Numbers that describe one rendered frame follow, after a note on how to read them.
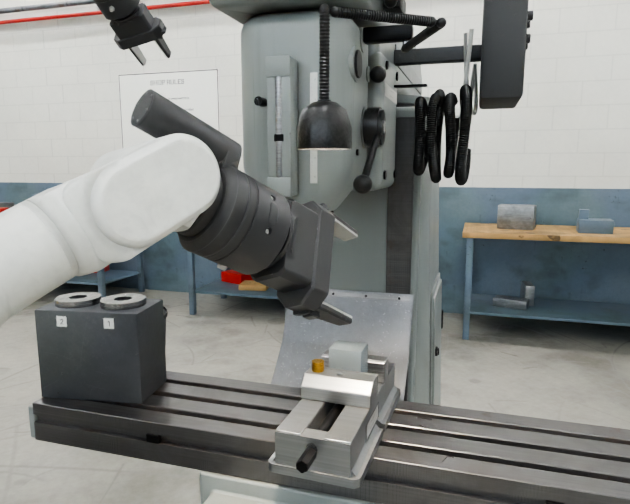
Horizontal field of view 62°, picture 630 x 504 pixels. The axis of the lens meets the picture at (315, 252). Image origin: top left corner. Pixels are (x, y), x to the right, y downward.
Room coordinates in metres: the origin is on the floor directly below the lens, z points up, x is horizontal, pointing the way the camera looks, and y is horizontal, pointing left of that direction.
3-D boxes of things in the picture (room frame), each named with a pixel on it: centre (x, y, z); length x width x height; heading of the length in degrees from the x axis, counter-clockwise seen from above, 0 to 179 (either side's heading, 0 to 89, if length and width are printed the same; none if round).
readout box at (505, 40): (1.14, -0.39, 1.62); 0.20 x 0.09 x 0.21; 163
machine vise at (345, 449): (0.90, -0.05, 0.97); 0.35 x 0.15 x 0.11; 161
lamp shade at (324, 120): (0.71, -0.01, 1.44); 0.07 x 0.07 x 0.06
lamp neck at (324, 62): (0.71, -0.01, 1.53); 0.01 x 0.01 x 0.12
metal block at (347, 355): (0.93, -0.06, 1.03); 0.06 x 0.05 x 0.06; 71
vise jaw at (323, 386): (0.87, -0.04, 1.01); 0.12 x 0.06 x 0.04; 71
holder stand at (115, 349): (1.07, 0.44, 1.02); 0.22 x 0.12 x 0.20; 82
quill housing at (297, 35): (0.95, 0.02, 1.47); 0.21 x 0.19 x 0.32; 73
